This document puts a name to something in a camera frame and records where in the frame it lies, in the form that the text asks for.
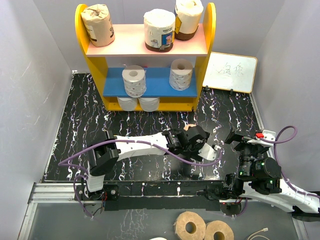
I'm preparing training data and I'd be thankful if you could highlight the beige roll back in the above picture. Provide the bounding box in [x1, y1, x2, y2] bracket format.
[174, 0, 204, 41]

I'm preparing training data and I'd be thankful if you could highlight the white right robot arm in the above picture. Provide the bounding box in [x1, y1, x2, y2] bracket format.
[222, 126, 320, 222]

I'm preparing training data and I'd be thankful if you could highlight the patterned white paper roll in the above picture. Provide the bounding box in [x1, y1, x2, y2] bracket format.
[169, 58, 193, 91]

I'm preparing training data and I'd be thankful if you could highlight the tan roll on floor right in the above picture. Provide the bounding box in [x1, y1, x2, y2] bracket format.
[204, 220, 235, 240]

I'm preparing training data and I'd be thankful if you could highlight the tan roll on floor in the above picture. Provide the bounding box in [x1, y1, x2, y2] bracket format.
[204, 220, 235, 240]
[173, 211, 206, 240]

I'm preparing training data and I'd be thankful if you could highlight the beige roll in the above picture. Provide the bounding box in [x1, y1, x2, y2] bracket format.
[174, 0, 204, 41]
[143, 8, 176, 52]

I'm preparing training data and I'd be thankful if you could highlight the yellow shelf with coloured boards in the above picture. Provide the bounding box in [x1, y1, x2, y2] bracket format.
[74, 2, 217, 112]

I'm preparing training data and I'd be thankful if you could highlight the tan roll on floor left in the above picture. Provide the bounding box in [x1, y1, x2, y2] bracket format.
[173, 211, 206, 240]

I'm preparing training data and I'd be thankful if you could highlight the beige roll front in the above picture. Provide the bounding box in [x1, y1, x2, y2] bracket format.
[143, 8, 176, 52]

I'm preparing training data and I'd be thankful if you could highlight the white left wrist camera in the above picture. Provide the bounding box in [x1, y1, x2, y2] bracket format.
[197, 143, 222, 161]

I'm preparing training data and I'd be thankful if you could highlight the white cable on floor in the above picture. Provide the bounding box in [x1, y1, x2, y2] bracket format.
[247, 227, 270, 240]

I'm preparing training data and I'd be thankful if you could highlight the white roll at bottom edge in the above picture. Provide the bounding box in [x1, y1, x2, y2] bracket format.
[150, 237, 167, 240]

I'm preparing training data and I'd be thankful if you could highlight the brown roll front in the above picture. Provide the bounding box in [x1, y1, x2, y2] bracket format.
[81, 4, 115, 47]

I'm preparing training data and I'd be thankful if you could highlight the small whiteboard with writing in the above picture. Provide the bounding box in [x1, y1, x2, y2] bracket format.
[202, 52, 258, 94]

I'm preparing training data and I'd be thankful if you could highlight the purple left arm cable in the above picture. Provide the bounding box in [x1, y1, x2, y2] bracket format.
[57, 139, 225, 218]

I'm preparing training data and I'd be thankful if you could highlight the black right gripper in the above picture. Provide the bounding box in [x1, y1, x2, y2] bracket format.
[224, 126, 266, 179]

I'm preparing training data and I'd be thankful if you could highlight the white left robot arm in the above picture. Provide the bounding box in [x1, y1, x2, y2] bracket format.
[85, 125, 217, 200]

